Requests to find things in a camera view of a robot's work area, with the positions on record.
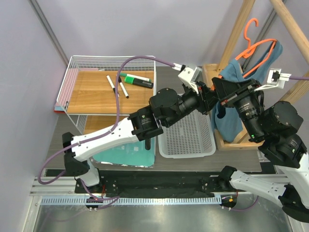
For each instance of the wooden shelf board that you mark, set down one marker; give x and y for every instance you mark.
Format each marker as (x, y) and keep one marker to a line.
(93, 95)
(98, 122)

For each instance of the white slotted cable duct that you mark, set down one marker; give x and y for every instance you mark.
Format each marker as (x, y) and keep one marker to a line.
(84, 200)

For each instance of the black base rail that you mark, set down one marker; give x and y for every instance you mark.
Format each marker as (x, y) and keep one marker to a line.
(158, 185)

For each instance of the green black highlighter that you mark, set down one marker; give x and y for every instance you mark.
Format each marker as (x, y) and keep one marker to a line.
(138, 82)

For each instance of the lower wooden shelf board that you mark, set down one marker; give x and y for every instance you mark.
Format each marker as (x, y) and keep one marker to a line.
(98, 122)

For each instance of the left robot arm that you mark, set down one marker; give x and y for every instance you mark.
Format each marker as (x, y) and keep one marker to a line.
(164, 109)

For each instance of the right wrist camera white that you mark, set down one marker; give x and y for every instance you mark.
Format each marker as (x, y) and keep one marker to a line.
(275, 79)

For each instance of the blue tank top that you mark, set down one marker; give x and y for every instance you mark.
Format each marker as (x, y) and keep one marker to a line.
(229, 121)

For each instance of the wooden clothes rack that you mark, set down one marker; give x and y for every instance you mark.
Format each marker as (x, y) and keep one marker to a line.
(239, 47)

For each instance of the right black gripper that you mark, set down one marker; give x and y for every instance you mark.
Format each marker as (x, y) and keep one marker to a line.
(234, 91)

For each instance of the white plastic basket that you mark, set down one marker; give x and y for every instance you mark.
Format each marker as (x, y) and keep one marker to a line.
(191, 137)

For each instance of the upper wooden shelf board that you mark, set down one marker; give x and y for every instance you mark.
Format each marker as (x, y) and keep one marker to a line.
(93, 95)

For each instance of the green capped white marker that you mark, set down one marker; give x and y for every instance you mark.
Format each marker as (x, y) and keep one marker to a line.
(122, 74)

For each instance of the black object on mat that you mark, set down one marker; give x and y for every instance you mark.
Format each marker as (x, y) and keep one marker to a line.
(148, 144)

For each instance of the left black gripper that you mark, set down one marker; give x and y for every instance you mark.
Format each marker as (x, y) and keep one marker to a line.
(206, 97)

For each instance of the white wire shelf rack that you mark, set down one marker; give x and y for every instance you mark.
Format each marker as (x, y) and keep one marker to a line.
(84, 63)

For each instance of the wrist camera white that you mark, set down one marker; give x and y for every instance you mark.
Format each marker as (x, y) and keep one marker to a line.
(275, 79)
(189, 76)

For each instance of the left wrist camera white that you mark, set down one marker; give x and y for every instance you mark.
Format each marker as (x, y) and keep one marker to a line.
(189, 76)

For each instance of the white marker black cap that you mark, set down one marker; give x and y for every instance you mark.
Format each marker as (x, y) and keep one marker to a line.
(112, 85)

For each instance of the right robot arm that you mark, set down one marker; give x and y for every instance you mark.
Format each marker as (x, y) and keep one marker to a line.
(276, 129)

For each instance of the teal mat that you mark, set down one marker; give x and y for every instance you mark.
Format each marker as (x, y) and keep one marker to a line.
(131, 154)

